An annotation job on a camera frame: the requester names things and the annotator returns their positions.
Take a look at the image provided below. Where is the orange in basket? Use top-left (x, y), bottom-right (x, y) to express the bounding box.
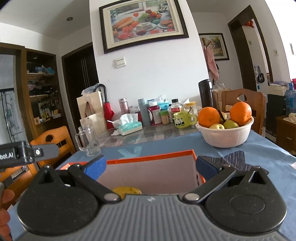
top-left (230, 101), bottom-right (252, 126)
top-left (198, 107), bottom-right (220, 128)

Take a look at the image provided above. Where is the yellow fruit in box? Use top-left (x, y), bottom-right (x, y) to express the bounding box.
top-left (112, 186), bottom-right (142, 199)

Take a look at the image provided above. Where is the blue water jug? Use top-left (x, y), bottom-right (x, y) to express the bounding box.
top-left (285, 82), bottom-right (296, 115)

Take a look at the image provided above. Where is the green apple in basket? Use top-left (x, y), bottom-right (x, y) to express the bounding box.
top-left (223, 120), bottom-right (239, 129)

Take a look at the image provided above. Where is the blue tablecloth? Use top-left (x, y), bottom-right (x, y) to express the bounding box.
top-left (9, 129), bottom-right (296, 241)

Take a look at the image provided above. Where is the left gloved hand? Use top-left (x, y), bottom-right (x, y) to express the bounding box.
top-left (0, 189), bottom-right (15, 240)

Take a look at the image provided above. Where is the red folded umbrella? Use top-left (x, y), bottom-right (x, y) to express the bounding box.
top-left (98, 84), bottom-right (115, 130)

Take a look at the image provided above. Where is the yellow apple in basket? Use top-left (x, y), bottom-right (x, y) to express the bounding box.
top-left (210, 123), bottom-right (225, 130)

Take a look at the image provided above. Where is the wooden chair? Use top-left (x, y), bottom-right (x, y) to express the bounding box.
top-left (1, 163), bottom-right (40, 210)
top-left (30, 126), bottom-right (76, 169)
top-left (221, 88), bottom-right (266, 135)

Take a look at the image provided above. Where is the wooden chair left near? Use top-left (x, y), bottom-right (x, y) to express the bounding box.
top-left (1, 163), bottom-right (40, 210)

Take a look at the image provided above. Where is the small framed picture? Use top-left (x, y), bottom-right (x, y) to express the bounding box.
top-left (199, 33), bottom-right (230, 61)

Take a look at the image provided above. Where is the paper shopping bag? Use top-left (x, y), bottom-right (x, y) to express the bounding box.
top-left (77, 91), bottom-right (107, 135)

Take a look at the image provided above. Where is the dark lidded bottle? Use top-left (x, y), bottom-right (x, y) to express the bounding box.
top-left (170, 98), bottom-right (184, 122)

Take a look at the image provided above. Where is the orange in basket right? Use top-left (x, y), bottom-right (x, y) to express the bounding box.
top-left (230, 101), bottom-right (252, 126)

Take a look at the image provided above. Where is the dark wooden cabinet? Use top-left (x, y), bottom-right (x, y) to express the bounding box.
top-left (1, 43), bottom-right (68, 141)

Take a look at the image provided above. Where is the orange cardboard box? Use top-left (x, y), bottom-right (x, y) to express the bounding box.
top-left (59, 150), bottom-right (206, 195)

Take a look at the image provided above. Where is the wooden chair left far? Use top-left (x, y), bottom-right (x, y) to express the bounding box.
top-left (30, 126), bottom-right (76, 169)

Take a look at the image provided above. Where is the green panda mug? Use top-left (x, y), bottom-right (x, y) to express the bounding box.
top-left (173, 111), bottom-right (197, 129)

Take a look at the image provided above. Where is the clear glass mug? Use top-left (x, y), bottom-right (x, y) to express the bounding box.
top-left (75, 124), bottom-right (101, 156)

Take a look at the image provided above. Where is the grey tall bottle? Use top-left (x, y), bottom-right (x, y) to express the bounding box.
top-left (138, 98), bottom-right (151, 127)

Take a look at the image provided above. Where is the black thermos bottle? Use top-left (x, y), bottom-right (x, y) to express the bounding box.
top-left (199, 79), bottom-right (214, 108)

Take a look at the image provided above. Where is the orange in basket left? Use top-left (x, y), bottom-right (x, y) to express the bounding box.
top-left (198, 107), bottom-right (220, 128)

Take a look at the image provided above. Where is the tissue box teal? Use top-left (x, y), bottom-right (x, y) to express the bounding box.
top-left (118, 113), bottom-right (142, 136)

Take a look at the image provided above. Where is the pink thermos bottle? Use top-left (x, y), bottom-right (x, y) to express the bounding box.
top-left (118, 98), bottom-right (130, 115)

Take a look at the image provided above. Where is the white fruit basket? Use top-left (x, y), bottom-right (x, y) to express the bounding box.
top-left (196, 117), bottom-right (254, 148)

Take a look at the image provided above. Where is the white wall switch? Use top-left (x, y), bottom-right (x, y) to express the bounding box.
top-left (114, 57), bottom-right (126, 69)

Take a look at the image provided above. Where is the pink hanging cloth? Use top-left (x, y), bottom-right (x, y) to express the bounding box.
top-left (203, 46), bottom-right (219, 81)

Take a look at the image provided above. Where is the framed food painting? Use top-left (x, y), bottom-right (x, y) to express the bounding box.
top-left (99, 1), bottom-right (189, 54)

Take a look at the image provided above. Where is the wooden chair far right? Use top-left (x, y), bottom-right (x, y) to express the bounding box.
top-left (221, 88), bottom-right (266, 135)

